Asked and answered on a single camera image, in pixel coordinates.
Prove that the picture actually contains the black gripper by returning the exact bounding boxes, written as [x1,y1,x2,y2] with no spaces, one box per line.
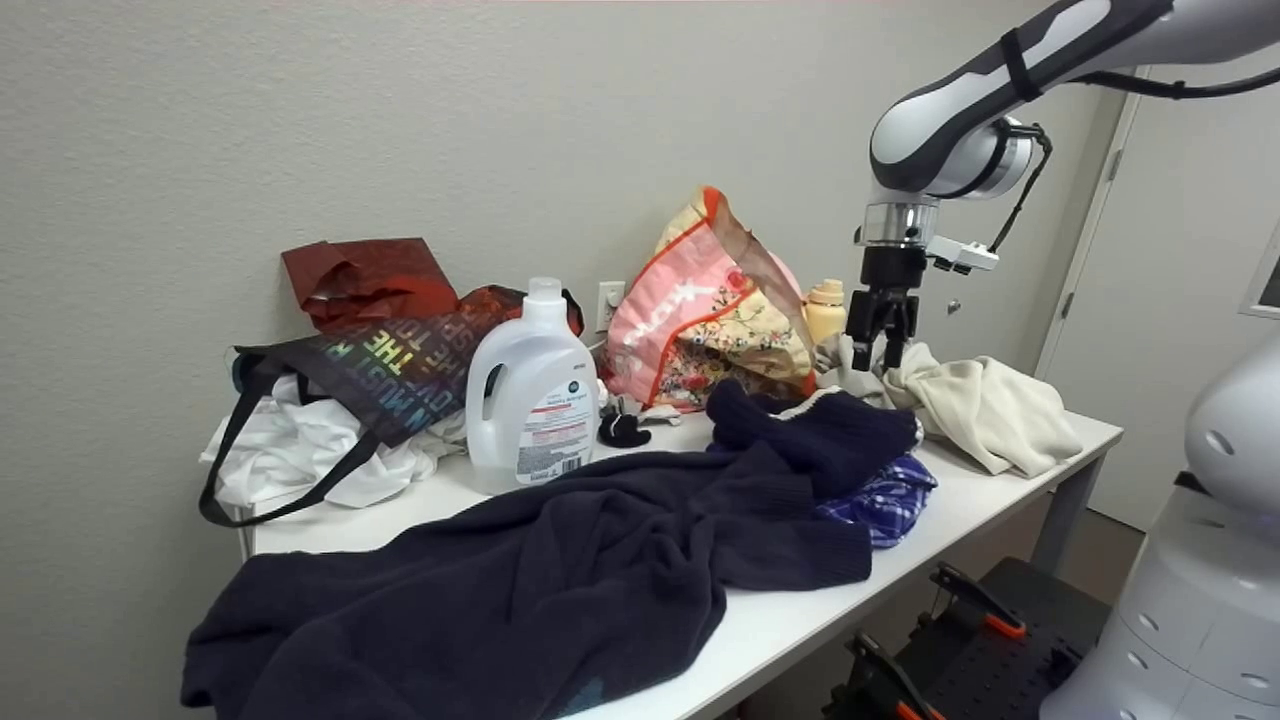
[843,238,934,377]

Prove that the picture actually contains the navy fleece garment orange print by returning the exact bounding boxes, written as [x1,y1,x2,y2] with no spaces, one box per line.
[177,437,877,720]

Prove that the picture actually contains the cream beige garment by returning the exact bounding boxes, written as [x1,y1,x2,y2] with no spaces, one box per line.
[887,341,1090,478]

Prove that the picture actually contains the pale yellow jug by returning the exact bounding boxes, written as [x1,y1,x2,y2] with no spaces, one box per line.
[801,276,853,354]

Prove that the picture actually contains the navy knit sweater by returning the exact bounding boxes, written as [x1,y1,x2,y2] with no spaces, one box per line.
[705,377,924,504]

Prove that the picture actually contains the blue plaid shirt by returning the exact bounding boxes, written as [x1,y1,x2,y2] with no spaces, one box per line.
[813,448,941,551]

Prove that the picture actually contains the pink floral tote bag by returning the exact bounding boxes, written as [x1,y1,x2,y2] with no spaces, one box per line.
[600,183,824,417]

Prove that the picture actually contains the small black cap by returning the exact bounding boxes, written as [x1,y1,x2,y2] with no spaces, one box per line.
[596,400,655,450]

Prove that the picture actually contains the white door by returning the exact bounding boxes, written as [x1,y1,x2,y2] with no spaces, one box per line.
[1035,71,1280,535]

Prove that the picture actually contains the dark navy cloth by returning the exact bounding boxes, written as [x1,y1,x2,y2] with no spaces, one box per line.
[236,394,1128,720]

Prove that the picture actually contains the white detergent bottle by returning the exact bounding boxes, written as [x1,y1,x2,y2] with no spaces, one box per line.
[460,272,608,497]

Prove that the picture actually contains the black printed tote bag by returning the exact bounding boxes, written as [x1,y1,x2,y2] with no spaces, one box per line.
[198,306,533,531]

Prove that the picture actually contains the white plastic bag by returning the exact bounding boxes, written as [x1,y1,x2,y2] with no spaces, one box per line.
[198,373,463,524]

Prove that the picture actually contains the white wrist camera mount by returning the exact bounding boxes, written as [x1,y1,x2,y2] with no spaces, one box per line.
[924,233,1004,278]

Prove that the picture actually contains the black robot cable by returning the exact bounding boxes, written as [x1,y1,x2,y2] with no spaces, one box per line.
[989,23,1280,258]

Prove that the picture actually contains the black toolbox orange handles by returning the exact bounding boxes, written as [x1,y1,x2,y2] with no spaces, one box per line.
[820,556,1112,720]

